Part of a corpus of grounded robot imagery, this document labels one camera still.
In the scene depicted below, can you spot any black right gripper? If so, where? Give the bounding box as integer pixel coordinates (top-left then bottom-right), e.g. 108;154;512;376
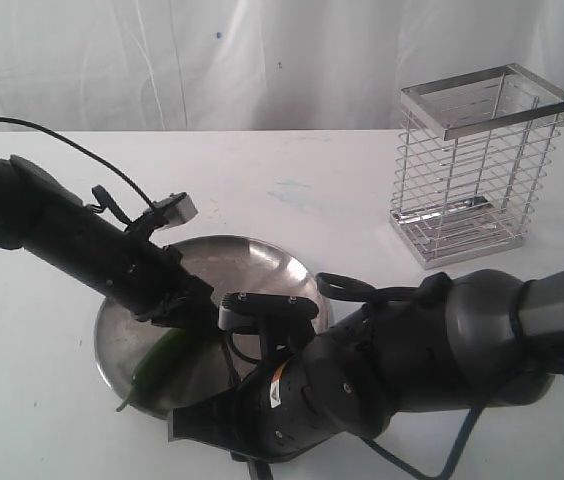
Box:
166;358;342;458

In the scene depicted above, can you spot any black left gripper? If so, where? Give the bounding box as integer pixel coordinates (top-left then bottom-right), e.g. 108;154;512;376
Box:
111;244;215;330

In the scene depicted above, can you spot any black handled knife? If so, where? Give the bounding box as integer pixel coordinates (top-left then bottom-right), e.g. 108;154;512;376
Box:
219;334;273;480

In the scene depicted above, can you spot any green cucumber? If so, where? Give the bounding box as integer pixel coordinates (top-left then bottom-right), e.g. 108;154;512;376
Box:
115;328;193;412

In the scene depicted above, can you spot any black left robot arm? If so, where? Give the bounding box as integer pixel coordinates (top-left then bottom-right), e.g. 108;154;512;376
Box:
0;155;218;331

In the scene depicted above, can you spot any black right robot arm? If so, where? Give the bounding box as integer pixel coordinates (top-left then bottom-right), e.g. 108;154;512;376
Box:
167;269;564;463

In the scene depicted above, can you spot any round steel plate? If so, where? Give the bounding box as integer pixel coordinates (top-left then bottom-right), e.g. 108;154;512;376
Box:
94;235;332;419

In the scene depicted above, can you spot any white backdrop curtain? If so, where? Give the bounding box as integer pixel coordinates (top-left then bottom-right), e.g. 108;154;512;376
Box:
0;1;564;131

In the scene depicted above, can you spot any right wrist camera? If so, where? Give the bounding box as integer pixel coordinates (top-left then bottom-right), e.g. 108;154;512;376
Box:
217;292;319;361

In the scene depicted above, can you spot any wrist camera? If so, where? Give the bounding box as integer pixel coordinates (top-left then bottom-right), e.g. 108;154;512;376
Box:
126;192;198;238
217;292;319;361

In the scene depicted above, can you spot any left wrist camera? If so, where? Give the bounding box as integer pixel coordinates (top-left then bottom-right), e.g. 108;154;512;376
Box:
126;192;198;238

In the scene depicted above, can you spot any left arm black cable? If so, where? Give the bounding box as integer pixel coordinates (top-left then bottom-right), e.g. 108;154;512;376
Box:
0;116;158;211

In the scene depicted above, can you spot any black camera cable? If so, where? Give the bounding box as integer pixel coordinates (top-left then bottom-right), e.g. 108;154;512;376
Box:
366;399;493;480

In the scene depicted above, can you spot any chrome wire utensil holder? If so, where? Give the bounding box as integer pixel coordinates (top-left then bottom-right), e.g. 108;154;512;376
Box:
390;63;564;269

